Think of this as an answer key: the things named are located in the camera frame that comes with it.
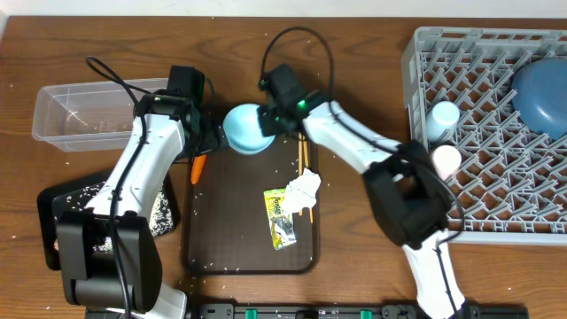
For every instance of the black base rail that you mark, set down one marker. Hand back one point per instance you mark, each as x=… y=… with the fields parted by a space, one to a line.
x=404 y=311

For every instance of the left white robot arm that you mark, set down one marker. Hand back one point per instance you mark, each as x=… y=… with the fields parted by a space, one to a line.
x=107 y=254

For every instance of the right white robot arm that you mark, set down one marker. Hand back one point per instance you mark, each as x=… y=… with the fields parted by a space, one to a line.
x=408 y=199

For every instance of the black waste tray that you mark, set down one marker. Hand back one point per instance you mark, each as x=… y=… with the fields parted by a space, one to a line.
x=45 y=209

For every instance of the dark brown serving tray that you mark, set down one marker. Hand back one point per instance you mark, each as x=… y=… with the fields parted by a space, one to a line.
x=227 y=230

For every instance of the orange carrot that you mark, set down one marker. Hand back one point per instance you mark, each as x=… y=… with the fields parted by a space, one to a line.
x=197 y=167

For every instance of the pink cup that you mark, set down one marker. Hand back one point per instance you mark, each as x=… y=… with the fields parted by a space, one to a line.
x=446 y=160

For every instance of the clear plastic bin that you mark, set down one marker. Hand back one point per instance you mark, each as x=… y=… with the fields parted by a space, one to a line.
x=83 y=117

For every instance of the small light blue bowl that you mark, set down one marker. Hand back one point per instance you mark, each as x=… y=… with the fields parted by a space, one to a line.
x=242 y=130

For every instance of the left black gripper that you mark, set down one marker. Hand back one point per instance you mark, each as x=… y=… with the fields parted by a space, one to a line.
x=216 y=136

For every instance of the white rice pile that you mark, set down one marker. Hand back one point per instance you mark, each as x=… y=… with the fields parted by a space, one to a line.
x=161 y=221

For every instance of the grey dishwasher rack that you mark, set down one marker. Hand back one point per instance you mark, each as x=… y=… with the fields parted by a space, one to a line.
x=512 y=181

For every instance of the light blue cup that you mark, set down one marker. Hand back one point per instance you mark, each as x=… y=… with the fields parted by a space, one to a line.
x=441 y=118

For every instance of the large dark blue plate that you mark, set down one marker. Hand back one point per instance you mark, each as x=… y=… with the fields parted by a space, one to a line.
x=541 y=96

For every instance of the yellow green snack wrapper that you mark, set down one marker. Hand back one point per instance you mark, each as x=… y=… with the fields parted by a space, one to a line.
x=279 y=219

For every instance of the white napkin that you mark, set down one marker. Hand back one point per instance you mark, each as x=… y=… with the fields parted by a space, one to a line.
x=301 y=192

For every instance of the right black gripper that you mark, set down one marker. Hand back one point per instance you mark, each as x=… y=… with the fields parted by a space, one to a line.
x=267 y=127

